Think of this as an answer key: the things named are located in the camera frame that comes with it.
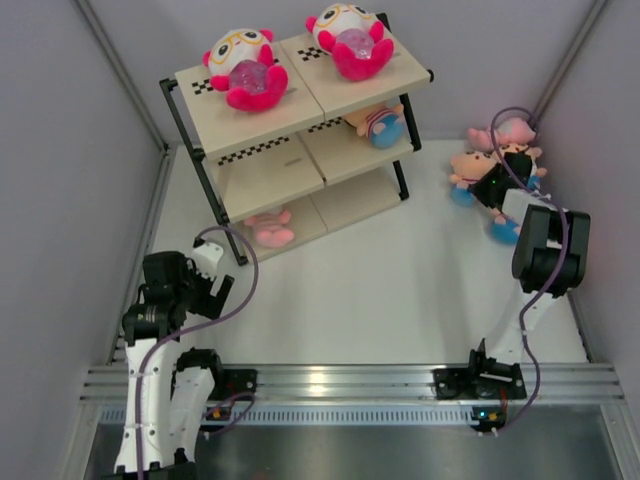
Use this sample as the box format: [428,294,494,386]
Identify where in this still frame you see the peach doll blue pants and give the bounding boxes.
[447,151,500,209]
[491,143,547,190]
[489,214,521,245]

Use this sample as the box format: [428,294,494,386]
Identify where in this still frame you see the white pink panda plush glasses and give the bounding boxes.
[202,28,289,113]

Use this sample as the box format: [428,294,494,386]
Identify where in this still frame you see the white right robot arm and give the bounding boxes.
[466,152,591,399]

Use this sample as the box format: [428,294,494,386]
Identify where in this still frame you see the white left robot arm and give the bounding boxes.
[110,244,234,479]

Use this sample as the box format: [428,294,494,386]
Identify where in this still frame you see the pink striped plush bottom shelf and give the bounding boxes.
[243,207,295,249]

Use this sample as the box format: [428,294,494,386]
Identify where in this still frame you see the peach doll on middle shelf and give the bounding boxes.
[343,102,404,149]

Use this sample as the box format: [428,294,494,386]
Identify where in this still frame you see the beige three-tier shelf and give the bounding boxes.
[160,35,434,265]

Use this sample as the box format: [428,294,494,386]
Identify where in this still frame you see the white panda toy on shelf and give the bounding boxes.
[305,3,395,81]

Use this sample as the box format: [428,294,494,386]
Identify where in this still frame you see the pink plush far corner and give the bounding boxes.
[467,117,536,152]

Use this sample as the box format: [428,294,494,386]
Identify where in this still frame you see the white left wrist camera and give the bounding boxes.
[190,241,224,283]

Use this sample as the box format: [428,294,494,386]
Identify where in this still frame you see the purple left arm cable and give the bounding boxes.
[132,225,260,480]

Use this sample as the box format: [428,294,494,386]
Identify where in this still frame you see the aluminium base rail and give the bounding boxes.
[79,362,624,404]

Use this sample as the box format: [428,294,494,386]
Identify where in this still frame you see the white slotted cable duct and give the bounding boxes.
[99,403,506,426]

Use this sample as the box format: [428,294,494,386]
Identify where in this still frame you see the aluminium frame post right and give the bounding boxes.
[532,0,611,129]

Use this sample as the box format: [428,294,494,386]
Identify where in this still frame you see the aluminium frame post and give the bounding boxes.
[532,0,611,129]
[70,0,168,152]

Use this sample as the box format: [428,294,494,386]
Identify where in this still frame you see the aluminium frame post left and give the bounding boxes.
[70,0,168,152]

